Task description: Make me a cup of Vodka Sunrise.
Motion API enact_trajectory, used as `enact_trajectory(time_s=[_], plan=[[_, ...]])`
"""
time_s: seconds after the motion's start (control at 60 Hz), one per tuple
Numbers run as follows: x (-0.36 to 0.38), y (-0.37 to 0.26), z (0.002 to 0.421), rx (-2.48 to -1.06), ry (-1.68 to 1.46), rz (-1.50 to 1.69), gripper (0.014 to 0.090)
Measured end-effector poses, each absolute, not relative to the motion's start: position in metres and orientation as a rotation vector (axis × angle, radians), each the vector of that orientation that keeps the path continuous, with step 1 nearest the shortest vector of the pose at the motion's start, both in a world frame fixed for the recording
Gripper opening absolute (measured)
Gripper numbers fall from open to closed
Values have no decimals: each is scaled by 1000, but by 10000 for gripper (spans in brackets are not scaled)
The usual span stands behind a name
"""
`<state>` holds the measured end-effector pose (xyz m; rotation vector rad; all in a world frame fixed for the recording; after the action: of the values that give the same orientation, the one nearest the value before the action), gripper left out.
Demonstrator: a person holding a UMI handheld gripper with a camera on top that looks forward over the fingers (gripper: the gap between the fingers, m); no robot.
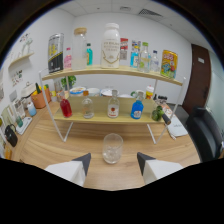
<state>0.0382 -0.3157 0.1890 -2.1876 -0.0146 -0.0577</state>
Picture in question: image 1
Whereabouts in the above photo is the small red liquid bottle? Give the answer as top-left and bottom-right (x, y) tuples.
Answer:
(59, 89), (73, 118)

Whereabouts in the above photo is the yellow drink can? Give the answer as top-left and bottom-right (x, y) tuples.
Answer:
(160, 49), (179, 80)

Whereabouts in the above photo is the white folded towel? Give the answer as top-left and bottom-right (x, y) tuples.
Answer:
(166, 114), (190, 139)

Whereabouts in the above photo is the clear drinking glass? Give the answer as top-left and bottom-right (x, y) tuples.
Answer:
(101, 133), (124, 165)

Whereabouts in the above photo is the dark wooden muddler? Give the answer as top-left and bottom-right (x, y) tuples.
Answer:
(161, 112), (172, 126)

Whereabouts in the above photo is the clear jar of limes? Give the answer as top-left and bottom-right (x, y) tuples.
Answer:
(151, 104), (166, 122)

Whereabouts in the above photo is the black sofa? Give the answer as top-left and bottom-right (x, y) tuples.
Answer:
(185, 106), (224, 163)

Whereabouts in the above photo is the white tray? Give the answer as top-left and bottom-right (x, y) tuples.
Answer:
(15, 116), (34, 136)

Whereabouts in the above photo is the blue liquid bottle grey cap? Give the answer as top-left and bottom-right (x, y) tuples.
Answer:
(130, 91), (145, 120)

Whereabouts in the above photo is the wooden two-tier shelf rack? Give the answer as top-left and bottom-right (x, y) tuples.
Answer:
(38, 64), (188, 145)

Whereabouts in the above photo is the clear bottle orange cap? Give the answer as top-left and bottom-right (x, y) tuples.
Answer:
(81, 90), (95, 119)

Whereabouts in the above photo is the small white blue bottle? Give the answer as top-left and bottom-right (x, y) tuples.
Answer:
(27, 101), (38, 117)

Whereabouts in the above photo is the orange pot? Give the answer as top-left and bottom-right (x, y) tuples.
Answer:
(30, 86), (52, 110)

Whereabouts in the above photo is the yellow bottle red cap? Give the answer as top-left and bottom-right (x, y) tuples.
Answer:
(145, 85), (155, 100)

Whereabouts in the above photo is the clear bottle red label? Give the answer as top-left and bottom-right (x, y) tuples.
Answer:
(107, 89), (120, 119)

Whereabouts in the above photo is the white bowl blue rim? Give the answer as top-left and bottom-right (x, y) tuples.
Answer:
(69, 86), (87, 98)

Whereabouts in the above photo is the green potted plant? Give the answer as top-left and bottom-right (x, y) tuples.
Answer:
(60, 75), (77, 90)

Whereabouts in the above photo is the white countertop appliance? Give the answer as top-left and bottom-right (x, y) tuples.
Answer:
(20, 81), (37, 99)

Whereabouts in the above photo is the brown door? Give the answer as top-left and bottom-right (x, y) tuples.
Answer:
(182, 43), (212, 116)

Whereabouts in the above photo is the clear bottle blue cap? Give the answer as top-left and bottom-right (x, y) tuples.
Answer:
(149, 49), (161, 74)

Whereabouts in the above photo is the small pink bottle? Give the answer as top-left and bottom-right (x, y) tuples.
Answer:
(63, 47), (73, 70)

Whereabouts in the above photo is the blue bottle yellow cap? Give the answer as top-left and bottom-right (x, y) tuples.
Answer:
(130, 41), (140, 69)

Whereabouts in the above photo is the teal glass bottle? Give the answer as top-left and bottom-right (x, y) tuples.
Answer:
(86, 42), (94, 67)

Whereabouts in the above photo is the black silver tall can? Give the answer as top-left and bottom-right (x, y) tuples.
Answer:
(47, 32), (65, 74)

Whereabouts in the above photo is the black white printed sheet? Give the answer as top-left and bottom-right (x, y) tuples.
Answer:
(119, 49), (129, 61)

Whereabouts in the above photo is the clear jar cork lid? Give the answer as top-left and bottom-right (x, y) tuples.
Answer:
(71, 27), (88, 71)

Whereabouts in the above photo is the large white bottle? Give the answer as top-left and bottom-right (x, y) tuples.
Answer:
(100, 22), (121, 69)

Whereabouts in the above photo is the white flower ornament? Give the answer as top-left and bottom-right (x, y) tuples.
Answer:
(19, 33), (34, 56)

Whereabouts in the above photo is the ceiling air vent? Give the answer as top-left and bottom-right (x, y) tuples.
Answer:
(138, 8), (164, 18)

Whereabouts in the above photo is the black handled bag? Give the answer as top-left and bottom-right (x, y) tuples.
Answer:
(4, 124), (19, 148)

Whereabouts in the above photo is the floral wall sticker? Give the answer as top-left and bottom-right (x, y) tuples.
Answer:
(10, 69), (25, 87)

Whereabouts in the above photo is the wooden wall shelf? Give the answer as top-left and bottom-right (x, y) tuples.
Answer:
(8, 52), (35, 68)

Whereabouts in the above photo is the red wall poster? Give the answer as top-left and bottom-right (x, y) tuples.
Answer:
(119, 37), (129, 51)

